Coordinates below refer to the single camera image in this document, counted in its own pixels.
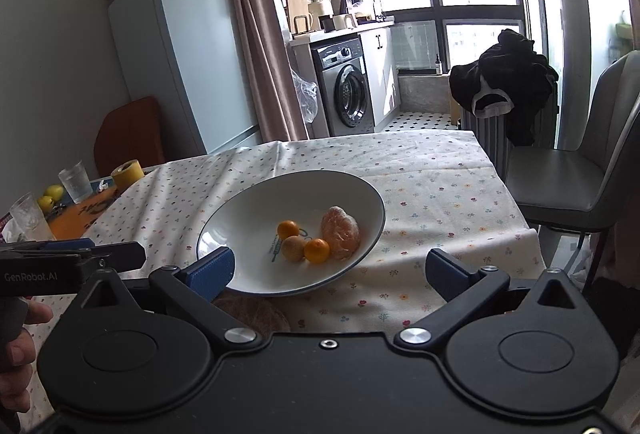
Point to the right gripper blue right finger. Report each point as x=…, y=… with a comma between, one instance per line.
x=470, y=293

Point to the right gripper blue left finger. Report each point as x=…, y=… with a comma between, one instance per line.
x=189, y=293

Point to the white kitchen cabinet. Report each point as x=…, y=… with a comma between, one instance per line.
x=381, y=73

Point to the person's left hand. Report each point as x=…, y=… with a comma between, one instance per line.
x=21, y=353

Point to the orange cat table mat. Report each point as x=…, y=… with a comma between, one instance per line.
x=76, y=219

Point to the clear glass near edge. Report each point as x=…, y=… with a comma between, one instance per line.
x=30, y=219

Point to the yellow lemon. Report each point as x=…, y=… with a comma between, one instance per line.
x=50, y=198

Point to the clear drinking glass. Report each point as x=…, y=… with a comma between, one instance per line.
x=76, y=182

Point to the yellowish small round fruit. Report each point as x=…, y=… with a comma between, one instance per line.
x=292, y=248

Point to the small orange kumquat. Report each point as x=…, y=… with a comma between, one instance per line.
x=316, y=251
x=287, y=229

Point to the white bowl with dark rim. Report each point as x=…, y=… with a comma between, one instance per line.
x=247, y=225

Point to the yellow tape roll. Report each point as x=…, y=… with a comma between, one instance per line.
x=127, y=174

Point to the small orange kumquat front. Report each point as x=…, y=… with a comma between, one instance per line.
x=316, y=251

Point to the brown wooden chair back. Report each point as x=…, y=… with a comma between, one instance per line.
x=130, y=132

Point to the grey dining chair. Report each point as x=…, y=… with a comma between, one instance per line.
x=584, y=190

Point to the brown curtain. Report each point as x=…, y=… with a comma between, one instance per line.
x=268, y=71

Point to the black clothes pile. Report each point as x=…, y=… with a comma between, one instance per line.
x=510, y=79

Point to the clear plastic bag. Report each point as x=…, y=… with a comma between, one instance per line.
x=307, y=97

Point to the grey washing machine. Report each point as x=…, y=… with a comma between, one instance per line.
x=344, y=87

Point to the white refrigerator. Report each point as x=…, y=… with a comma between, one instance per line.
x=187, y=55

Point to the wooden cutting board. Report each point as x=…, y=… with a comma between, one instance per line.
x=299, y=18

